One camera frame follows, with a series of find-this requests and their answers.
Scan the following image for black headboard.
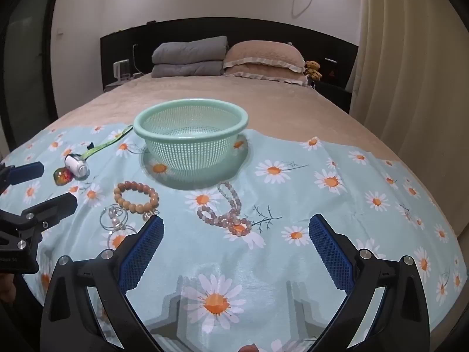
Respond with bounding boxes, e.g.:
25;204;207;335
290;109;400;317
100;17;360;89

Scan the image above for brown teddy bear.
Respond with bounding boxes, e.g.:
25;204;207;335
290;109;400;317
305;60;323;80

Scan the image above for white cylindrical charm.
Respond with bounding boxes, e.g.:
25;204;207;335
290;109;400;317
65;153;89;180

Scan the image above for white bedside device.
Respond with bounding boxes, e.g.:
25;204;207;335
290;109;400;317
113;60;130;81

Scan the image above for black bedside table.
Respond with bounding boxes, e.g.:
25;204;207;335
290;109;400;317
315;81;352;114

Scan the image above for wooden bead bracelet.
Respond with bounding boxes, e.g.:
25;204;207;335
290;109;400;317
113;180;161;216

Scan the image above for silver hoop pearl earring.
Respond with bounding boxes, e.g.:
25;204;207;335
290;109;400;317
100;205;130;232

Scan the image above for green lanyard strap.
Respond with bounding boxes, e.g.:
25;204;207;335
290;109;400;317
81;125;134;159

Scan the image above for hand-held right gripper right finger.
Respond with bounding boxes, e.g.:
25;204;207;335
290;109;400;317
308;213;430;352

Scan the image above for beige frilled pillow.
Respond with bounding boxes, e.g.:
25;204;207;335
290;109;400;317
223;41;306;72
223;67;308;87

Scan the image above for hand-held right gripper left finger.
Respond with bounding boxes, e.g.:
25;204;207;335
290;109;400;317
40;214;164;352

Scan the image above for cream curtain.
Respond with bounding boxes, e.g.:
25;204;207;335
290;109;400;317
348;0;469;239

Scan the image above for pink bead bracelet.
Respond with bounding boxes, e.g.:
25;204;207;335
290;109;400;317
197;181;253;236

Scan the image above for grey pillows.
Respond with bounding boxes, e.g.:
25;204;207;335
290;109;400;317
151;36;228;65

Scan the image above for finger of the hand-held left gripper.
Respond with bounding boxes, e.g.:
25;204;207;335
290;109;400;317
0;192;78;244
0;161;45;195

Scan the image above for beige quilted bedspread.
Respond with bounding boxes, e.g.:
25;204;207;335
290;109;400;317
55;71;404;165

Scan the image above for green plastic mesh basket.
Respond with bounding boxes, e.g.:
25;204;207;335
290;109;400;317
133;98;249;182

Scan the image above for red iridescent charm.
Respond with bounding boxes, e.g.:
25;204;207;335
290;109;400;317
54;167;74;186

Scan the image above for light blue daisy print cloth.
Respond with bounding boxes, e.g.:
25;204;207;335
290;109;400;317
0;123;464;352

